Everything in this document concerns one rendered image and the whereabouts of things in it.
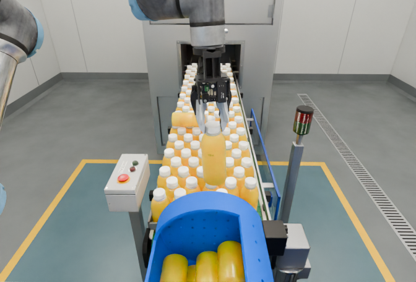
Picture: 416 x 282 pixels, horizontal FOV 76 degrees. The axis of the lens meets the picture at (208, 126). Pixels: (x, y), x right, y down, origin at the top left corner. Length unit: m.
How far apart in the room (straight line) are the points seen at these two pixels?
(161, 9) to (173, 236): 0.57
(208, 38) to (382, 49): 5.23
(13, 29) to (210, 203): 0.59
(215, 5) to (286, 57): 4.54
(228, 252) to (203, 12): 0.54
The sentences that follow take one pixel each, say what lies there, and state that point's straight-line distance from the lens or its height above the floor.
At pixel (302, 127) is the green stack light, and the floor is 1.19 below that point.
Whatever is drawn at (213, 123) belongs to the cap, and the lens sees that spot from 0.68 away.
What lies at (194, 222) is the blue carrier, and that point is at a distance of 0.75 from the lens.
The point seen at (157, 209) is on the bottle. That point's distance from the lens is 0.92.
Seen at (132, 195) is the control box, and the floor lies 1.07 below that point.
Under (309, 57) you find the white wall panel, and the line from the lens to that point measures 5.20.
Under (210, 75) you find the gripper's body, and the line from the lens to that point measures 0.59.
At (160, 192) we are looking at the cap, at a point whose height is 1.08.
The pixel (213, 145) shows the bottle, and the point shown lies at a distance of 0.68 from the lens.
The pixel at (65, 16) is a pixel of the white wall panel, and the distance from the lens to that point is 5.39.
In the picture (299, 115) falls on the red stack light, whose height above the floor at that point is 1.24.
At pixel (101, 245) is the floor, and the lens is 2.25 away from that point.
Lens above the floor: 1.69
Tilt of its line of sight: 29 degrees down
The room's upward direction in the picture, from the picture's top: straight up
